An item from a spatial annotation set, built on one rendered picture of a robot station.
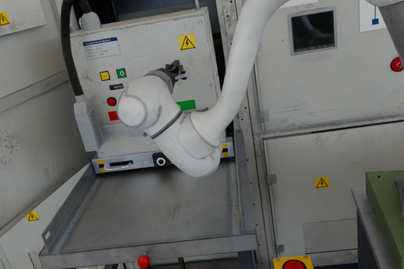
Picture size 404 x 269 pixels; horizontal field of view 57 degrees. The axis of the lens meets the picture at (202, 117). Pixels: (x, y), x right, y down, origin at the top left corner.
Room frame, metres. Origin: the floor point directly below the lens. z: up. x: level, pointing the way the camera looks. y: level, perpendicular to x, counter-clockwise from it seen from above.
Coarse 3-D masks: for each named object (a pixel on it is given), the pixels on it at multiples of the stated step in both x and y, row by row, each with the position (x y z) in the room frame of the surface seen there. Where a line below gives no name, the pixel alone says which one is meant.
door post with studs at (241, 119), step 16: (224, 0) 1.48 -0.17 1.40; (224, 16) 1.48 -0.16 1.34; (224, 32) 1.48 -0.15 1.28; (224, 48) 1.48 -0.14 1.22; (240, 112) 1.47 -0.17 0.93; (240, 128) 1.48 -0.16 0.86; (256, 176) 1.47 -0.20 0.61; (256, 192) 1.47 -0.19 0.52; (256, 208) 1.47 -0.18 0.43; (256, 224) 1.47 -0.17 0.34
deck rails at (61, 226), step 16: (96, 176) 1.29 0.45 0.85; (80, 192) 1.13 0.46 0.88; (240, 192) 1.00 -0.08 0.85; (64, 208) 1.01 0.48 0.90; (80, 208) 1.07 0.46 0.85; (240, 208) 0.83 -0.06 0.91; (48, 224) 0.91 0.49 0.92; (64, 224) 0.98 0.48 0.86; (240, 224) 0.84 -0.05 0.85; (48, 240) 0.88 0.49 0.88; (64, 240) 0.91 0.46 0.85
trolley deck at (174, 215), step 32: (224, 160) 1.23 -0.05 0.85; (96, 192) 1.17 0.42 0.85; (128, 192) 1.13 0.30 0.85; (160, 192) 1.09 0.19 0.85; (192, 192) 1.06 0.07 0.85; (224, 192) 1.02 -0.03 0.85; (96, 224) 0.97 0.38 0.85; (128, 224) 0.94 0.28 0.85; (160, 224) 0.92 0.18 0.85; (192, 224) 0.89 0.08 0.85; (224, 224) 0.86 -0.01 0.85; (64, 256) 0.86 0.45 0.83; (96, 256) 0.85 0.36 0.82; (128, 256) 0.84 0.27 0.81; (160, 256) 0.83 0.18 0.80
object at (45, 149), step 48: (0, 0) 1.30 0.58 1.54; (48, 0) 1.54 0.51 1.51; (0, 48) 1.27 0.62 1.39; (48, 48) 1.46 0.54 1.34; (0, 96) 1.21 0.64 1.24; (48, 96) 1.39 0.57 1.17; (0, 144) 1.15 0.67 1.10; (48, 144) 1.32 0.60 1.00; (0, 192) 1.09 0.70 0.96; (48, 192) 1.22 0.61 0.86
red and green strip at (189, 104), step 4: (188, 100) 1.24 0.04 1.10; (192, 100) 1.24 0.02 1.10; (180, 104) 1.25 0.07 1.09; (184, 104) 1.25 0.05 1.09; (188, 104) 1.24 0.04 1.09; (192, 104) 1.24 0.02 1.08; (180, 108) 1.25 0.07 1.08; (184, 108) 1.25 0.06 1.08; (188, 108) 1.24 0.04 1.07; (192, 108) 1.24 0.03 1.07; (108, 112) 1.28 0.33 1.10; (112, 112) 1.28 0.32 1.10; (116, 112) 1.28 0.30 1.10; (112, 116) 1.28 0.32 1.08; (116, 116) 1.28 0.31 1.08; (112, 120) 1.28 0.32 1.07
